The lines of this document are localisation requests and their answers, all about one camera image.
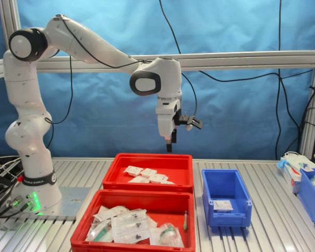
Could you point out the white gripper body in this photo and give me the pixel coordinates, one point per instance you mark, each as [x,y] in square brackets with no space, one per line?
[165,120]

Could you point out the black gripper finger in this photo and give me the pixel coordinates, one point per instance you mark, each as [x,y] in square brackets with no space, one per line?
[174,136]
[169,145]

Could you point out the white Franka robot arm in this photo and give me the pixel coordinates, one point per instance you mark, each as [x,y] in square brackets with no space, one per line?
[26,105]

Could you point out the red plastic crate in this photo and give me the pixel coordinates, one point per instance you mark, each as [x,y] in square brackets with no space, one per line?
[173,204]
[147,161]

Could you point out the bandage packet clear side up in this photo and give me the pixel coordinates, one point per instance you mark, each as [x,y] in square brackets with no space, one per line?
[141,179]

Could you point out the blue curtain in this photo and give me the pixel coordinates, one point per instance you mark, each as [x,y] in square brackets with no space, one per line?
[225,118]

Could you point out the blue open-front storage bin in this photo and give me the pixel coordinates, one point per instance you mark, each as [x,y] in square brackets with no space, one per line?
[309,194]
[225,183]

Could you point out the green capped needle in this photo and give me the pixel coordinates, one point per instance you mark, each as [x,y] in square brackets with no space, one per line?
[185,221]

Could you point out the clear plastic pouch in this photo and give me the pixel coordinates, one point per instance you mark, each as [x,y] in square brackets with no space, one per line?
[152,221]

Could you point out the white printed paper pouch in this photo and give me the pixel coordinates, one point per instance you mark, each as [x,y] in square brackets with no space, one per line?
[113,212]

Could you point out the strip of needle blister packs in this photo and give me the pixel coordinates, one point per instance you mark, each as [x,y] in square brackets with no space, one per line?
[128,225]

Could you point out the green syringe package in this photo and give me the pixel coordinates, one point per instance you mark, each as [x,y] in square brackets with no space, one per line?
[99,231]

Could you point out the white medical carton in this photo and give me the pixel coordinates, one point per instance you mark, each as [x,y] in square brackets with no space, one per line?
[291,179]

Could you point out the stack of face masks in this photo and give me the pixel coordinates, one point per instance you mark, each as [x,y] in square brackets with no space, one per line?
[298,158]

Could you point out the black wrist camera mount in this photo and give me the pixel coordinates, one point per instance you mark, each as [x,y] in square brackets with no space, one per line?
[193,120]

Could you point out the aluminium profile frame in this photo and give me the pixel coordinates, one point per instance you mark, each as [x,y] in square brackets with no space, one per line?
[225,61]

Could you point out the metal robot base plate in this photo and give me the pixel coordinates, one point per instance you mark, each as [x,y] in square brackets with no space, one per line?
[73,199]

